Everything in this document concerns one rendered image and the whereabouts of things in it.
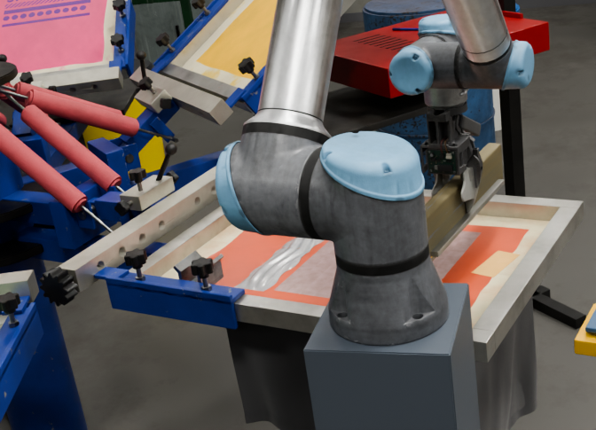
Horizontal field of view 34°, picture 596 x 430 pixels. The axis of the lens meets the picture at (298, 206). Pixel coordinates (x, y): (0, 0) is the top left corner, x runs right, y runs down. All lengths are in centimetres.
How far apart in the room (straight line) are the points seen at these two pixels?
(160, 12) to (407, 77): 586
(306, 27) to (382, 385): 45
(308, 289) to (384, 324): 72
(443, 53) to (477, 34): 12
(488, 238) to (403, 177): 90
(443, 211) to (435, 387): 59
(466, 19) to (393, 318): 49
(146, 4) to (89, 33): 411
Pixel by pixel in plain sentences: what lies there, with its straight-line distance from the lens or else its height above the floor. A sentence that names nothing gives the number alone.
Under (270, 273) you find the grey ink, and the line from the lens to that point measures 194.
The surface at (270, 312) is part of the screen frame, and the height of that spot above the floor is 98.
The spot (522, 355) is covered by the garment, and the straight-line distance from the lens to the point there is 212.
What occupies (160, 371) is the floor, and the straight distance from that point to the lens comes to 361.
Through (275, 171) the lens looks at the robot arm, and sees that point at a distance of 118.
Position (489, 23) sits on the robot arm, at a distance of 146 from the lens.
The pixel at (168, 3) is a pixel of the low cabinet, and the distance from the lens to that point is 732.
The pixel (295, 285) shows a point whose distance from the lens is 189.
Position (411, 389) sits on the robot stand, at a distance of 118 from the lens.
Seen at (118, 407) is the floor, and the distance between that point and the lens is 347.
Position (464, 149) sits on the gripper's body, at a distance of 172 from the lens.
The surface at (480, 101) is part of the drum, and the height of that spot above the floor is 42.
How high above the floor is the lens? 180
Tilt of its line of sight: 22 degrees down
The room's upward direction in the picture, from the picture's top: 8 degrees counter-clockwise
